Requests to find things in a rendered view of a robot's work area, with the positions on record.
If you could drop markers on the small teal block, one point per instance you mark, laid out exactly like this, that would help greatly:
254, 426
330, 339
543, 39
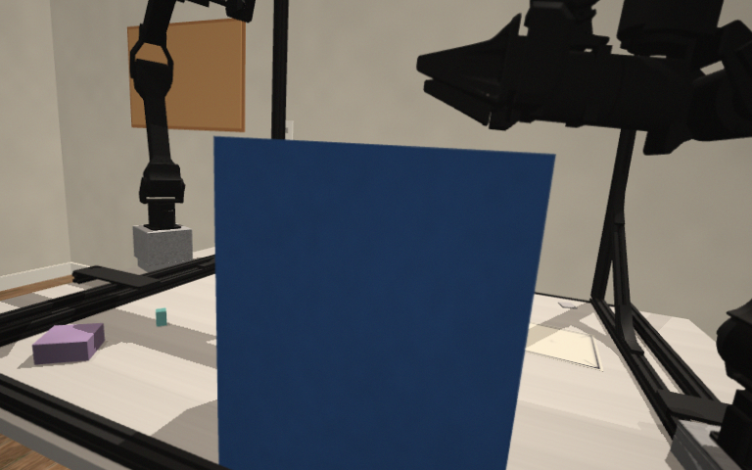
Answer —
161, 317

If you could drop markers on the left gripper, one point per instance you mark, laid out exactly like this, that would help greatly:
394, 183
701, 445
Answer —
476, 79

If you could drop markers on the black-outlined square floor marking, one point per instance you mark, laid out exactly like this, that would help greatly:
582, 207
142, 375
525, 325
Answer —
564, 345

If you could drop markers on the purple rectangular block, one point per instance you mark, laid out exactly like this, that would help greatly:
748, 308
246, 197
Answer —
68, 343

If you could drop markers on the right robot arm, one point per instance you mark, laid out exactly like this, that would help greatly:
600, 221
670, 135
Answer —
152, 82

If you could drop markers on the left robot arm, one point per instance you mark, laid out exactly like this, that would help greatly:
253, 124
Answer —
655, 96

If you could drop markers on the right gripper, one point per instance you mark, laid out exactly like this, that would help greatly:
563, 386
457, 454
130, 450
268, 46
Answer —
233, 8

